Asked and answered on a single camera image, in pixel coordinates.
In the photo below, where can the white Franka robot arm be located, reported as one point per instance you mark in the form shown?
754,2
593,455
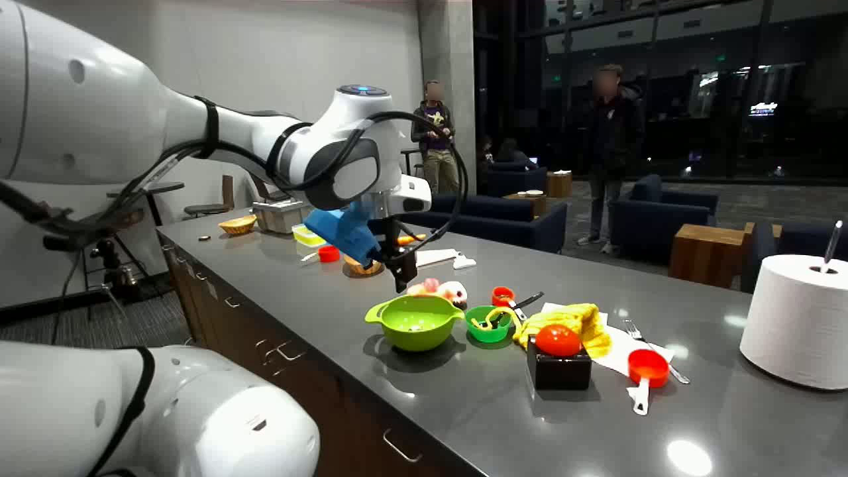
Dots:
80,97

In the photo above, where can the metal paper towel rod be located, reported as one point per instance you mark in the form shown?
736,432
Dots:
833,243

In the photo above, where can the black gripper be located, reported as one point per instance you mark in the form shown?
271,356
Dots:
398,231

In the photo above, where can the orange pink toy chicken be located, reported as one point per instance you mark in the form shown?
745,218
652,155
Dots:
452,289

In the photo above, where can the white cloth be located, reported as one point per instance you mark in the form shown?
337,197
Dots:
619,345

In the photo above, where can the brown wooden counter cabinet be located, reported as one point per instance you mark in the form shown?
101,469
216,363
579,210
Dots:
265,345

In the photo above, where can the yellow shallow bowl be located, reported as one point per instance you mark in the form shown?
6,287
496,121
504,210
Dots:
239,226

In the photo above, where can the brown cardboard box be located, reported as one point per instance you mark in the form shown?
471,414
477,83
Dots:
558,185

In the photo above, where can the dark blue sofa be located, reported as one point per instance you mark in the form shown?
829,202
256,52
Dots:
504,226

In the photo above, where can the small brown toy bread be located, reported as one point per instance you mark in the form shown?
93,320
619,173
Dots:
409,240

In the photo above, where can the black box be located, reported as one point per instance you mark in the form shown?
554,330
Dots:
560,373

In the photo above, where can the green bowl with spout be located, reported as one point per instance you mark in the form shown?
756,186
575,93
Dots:
414,324

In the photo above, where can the small orange cup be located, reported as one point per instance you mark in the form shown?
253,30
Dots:
504,296

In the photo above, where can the bearded person in black shirt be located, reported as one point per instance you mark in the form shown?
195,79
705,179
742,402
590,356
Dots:
435,133

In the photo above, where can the wooden cube side table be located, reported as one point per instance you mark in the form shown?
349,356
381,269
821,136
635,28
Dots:
705,256

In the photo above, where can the yellow plastic container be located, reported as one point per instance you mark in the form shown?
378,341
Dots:
306,238

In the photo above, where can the person in dark jacket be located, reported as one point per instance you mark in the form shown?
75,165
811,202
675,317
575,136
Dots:
613,141

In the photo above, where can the orange toy tomato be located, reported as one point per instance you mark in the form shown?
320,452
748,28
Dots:
558,341

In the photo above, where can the metal baking pan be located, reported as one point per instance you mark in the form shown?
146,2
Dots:
280,216

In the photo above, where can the small red cup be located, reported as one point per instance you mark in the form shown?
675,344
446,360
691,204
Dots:
330,256

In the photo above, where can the white paper towel roll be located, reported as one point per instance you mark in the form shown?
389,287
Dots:
797,321

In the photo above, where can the low wooden table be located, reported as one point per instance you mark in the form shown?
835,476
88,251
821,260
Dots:
529,202

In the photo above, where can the dark blue armchair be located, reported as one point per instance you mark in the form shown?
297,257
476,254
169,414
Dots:
659,222
799,243

